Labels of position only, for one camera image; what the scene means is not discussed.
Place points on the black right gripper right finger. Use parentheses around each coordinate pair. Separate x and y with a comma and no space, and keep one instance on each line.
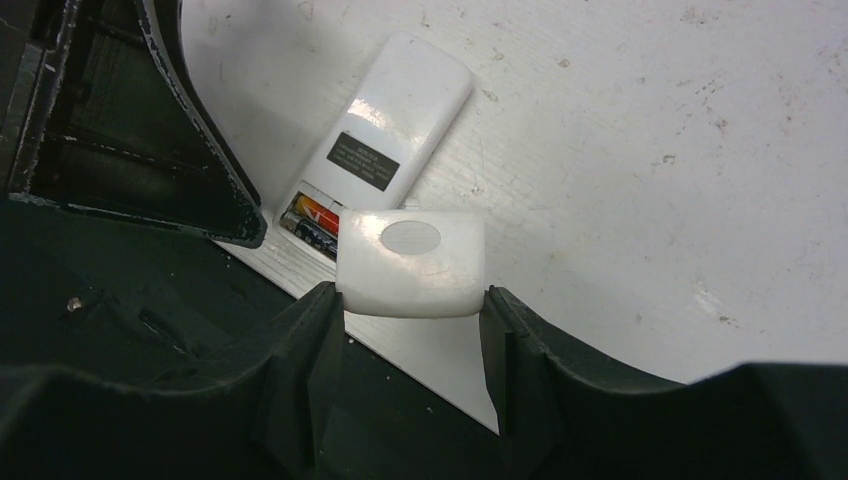
(566,410)

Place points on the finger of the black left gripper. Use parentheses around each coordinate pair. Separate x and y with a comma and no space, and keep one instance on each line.
(99,117)

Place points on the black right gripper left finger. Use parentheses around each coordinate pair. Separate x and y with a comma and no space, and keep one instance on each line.
(256,408)

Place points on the white battery compartment cover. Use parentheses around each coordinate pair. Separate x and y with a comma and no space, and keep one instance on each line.
(411,263)

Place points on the red orange battery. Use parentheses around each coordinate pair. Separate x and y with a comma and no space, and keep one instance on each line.
(318,214)

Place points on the white red remote control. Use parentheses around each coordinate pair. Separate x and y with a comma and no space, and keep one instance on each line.
(387,130)

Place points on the black silver battery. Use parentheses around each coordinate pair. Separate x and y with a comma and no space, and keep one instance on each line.
(310,233)

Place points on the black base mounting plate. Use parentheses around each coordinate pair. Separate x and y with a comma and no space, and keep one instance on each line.
(126,303)

